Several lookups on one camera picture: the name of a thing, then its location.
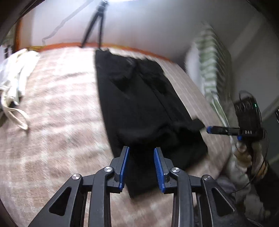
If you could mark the beige checked bed blanket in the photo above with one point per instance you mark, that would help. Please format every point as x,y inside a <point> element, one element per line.
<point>67,136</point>

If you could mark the grey zebra patterned leg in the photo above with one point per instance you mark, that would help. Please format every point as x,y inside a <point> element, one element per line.
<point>230,189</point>

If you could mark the black sleeved right forearm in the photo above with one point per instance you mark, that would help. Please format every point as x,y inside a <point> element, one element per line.
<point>266,186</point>

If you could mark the cream canvas tote bag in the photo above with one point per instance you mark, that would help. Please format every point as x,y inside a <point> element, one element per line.
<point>15,71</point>

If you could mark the black garment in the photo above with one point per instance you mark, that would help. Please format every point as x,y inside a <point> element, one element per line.
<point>142,111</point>

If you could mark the black camera tripod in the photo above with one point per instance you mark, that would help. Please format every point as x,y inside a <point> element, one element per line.
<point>97,17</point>

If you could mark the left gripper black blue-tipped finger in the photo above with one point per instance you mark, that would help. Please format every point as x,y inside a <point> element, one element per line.
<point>222,130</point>

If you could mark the grey gloved right hand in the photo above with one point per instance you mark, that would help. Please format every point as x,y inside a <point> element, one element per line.
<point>242,165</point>

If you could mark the green striped white pillow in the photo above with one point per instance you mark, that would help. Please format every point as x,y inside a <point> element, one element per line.
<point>207,63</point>

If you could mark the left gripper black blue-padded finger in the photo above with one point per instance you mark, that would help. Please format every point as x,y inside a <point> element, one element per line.
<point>195,194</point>
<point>67,207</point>

